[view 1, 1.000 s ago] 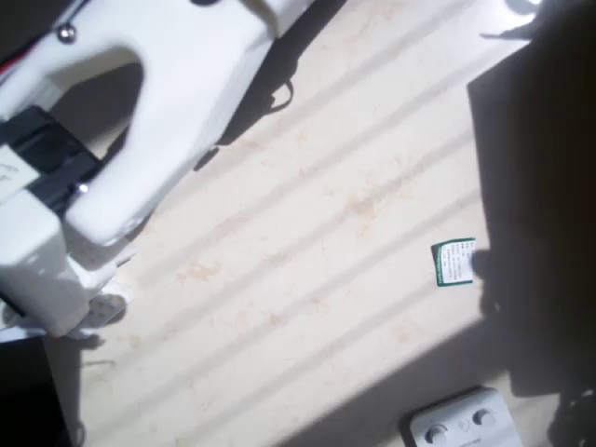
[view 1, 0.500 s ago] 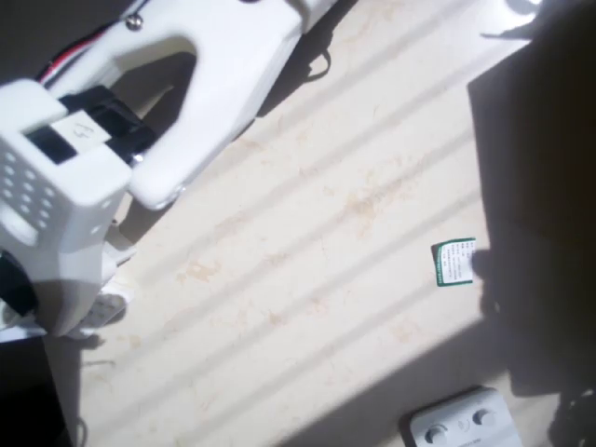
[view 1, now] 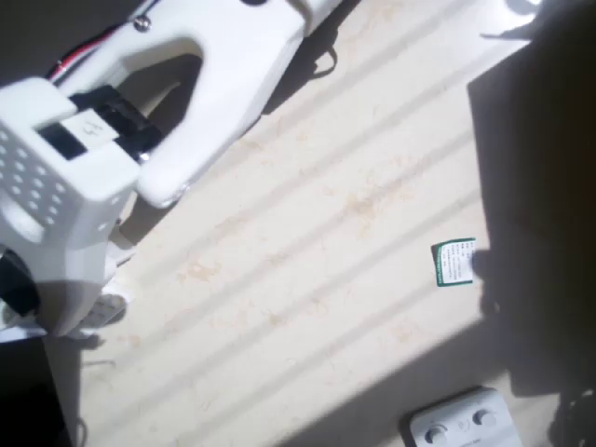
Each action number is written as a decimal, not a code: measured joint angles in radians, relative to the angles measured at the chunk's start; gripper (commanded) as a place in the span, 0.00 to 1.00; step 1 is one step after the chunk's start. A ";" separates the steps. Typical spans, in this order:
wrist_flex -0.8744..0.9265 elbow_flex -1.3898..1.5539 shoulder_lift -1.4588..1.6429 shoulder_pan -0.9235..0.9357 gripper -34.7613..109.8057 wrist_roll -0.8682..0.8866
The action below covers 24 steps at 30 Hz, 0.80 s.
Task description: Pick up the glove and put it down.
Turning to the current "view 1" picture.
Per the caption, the green bordered paper label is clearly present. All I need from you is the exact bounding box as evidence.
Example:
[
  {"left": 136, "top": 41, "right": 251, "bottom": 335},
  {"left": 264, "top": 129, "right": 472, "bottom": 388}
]
[{"left": 431, "top": 237, "right": 478, "bottom": 288}]

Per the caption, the white control box with knobs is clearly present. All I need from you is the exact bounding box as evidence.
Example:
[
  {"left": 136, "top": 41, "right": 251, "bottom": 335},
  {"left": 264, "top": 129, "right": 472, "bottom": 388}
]
[{"left": 399, "top": 386, "right": 523, "bottom": 447}]

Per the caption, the red white black servo cable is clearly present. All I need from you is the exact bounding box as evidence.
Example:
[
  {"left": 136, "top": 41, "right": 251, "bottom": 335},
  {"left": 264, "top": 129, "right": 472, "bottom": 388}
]
[{"left": 45, "top": 26, "right": 126, "bottom": 88}]

